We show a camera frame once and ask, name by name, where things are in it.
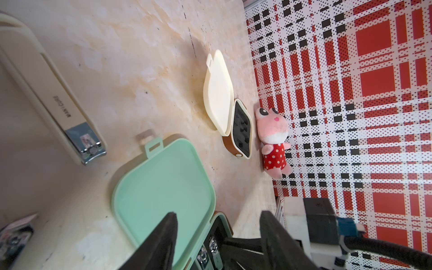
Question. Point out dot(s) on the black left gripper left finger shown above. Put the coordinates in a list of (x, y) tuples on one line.
[(157, 251)]

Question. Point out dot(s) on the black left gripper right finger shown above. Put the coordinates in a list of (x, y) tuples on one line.
[(280, 250)]

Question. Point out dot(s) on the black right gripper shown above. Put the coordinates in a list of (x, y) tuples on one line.
[(313, 223)]

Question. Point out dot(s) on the mint green manicure case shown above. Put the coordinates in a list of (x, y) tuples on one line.
[(171, 179)]

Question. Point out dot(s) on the silver clipper pair right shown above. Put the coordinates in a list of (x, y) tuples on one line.
[(215, 254)]

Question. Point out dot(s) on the silver clipper pair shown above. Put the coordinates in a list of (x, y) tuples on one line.
[(202, 258), (215, 254)]

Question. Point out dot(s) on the silver clipper pair left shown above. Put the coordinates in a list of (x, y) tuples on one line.
[(202, 258)]

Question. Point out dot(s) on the cream nail clipper far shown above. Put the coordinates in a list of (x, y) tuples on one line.
[(36, 75)]

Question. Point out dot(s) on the pink frog plush red dress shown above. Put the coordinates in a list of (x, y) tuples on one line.
[(273, 130)]

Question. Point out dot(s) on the cream manicure case right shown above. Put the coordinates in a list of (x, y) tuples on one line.
[(228, 114)]

